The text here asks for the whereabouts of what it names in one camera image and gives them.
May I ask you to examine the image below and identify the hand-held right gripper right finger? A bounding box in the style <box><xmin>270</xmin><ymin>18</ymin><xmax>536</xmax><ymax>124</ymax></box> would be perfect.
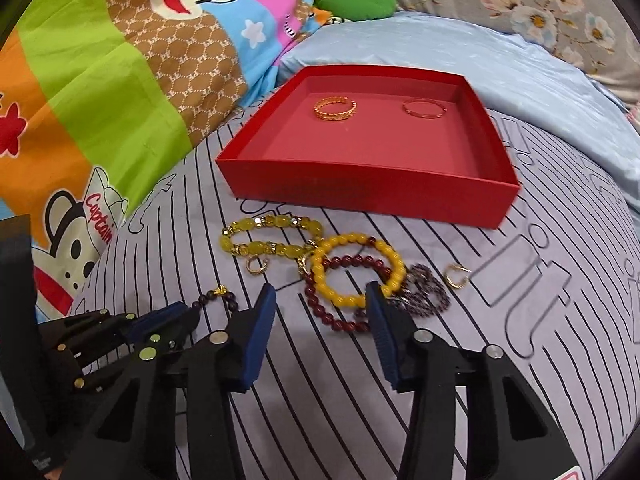
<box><xmin>365</xmin><ymin>281</ymin><xmax>576</xmax><ymax>480</ymax></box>

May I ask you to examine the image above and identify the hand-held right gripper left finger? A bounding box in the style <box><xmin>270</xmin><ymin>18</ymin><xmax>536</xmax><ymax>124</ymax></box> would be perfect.
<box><xmin>60</xmin><ymin>282</ymin><xmax>278</xmax><ymax>480</ymax></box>

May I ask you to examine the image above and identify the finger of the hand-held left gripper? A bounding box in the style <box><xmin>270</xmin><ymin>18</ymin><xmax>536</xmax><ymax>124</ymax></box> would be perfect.
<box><xmin>39</xmin><ymin>301</ymin><xmax>201</xmax><ymax>344</ymax></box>
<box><xmin>47</xmin><ymin>320</ymin><xmax>198</xmax><ymax>392</ymax></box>

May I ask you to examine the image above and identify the dark bead bracelet gold charm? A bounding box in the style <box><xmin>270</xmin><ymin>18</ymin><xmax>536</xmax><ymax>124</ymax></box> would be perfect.
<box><xmin>192</xmin><ymin>285</ymin><xmax>241</xmax><ymax>321</ymax></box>

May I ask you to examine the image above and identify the small purple bead bracelet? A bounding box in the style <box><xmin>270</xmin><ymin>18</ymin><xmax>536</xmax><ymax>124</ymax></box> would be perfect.
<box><xmin>392</xmin><ymin>262</ymin><xmax>451</xmax><ymax>318</ymax></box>

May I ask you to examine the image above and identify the dark red bead bracelet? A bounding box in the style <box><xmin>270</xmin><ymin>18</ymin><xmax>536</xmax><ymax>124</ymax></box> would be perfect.
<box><xmin>304</xmin><ymin>237</ymin><xmax>401</xmax><ymax>333</ymax></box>

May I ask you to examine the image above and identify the yellow chunky bead bracelet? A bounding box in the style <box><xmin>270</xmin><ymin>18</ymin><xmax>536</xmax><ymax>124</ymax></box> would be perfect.
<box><xmin>220</xmin><ymin>214</ymin><xmax>326</xmax><ymax>261</ymax></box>

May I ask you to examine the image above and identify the yellow round bead bracelet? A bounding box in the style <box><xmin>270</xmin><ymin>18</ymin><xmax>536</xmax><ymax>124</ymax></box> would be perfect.
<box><xmin>310</xmin><ymin>232</ymin><xmax>407</xmax><ymax>308</ymax></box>

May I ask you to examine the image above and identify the red cardboard box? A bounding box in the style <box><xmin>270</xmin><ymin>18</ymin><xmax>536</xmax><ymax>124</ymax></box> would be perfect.
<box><xmin>215</xmin><ymin>65</ymin><xmax>522</xmax><ymax>231</ymax></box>

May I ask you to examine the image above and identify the grey striped bed sheet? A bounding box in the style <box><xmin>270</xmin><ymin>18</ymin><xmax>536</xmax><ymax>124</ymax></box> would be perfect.
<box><xmin>65</xmin><ymin>105</ymin><xmax>640</xmax><ymax>480</ymax></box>

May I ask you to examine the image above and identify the cartoon monkey quilt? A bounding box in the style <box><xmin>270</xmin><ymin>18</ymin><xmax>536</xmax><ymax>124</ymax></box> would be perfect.
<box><xmin>0</xmin><ymin>0</ymin><xmax>321</xmax><ymax>321</ymax></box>

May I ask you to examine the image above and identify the rose gold bangle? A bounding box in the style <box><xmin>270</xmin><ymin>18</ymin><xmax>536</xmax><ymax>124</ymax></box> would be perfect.
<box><xmin>402</xmin><ymin>100</ymin><xmax>446</xmax><ymax>121</ymax></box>

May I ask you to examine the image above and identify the light blue pillow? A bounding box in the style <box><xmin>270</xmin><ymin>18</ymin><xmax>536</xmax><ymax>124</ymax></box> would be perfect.
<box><xmin>275</xmin><ymin>12</ymin><xmax>640</xmax><ymax>211</ymax></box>

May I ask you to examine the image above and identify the gold chain cuff bracelet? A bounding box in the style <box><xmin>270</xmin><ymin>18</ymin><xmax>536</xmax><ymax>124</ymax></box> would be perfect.
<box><xmin>313</xmin><ymin>96</ymin><xmax>358</xmax><ymax>121</ymax></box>

